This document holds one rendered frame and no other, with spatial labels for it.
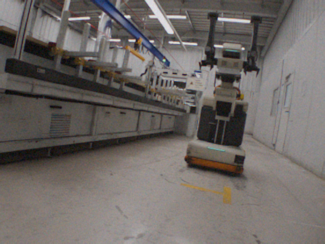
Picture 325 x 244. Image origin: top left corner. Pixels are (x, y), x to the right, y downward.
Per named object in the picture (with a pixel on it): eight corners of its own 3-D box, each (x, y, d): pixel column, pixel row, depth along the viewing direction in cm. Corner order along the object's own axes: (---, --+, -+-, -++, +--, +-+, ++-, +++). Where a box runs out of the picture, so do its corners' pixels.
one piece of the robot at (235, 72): (213, 88, 233) (216, 68, 232) (239, 91, 224) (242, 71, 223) (212, 85, 218) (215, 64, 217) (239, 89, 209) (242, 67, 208)
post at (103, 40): (97, 90, 190) (105, 38, 188) (94, 90, 187) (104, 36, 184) (93, 90, 191) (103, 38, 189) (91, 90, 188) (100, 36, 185)
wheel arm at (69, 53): (99, 58, 137) (100, 52, 136) (96, 57, 133) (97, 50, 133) (51, 57, 150) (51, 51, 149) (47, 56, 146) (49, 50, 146)
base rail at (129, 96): (186, 112, 592) (187, 109, 591) (12, 72, 106) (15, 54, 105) (183, 112, 594) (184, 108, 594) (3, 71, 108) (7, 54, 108)
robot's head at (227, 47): (222, 54, 237) (223, 42, 227) (241, 56, 231) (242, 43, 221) (220, 60, 228) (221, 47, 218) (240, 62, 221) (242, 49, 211)
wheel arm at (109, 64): (117, 68, 160) (118, 63, 160) (115, 67, 157) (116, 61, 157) (72, 65, 174) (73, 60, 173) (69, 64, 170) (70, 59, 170)
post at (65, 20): (57, 78, 142) (70, 11, 140) (54, 76, 139) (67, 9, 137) (54, 77, 144) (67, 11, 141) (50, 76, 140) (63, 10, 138)
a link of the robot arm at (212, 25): (219, 14, 208) (208, 14, 212) (218, 11, 203) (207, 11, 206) (214, 54, 211) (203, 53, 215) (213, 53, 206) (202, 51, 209)
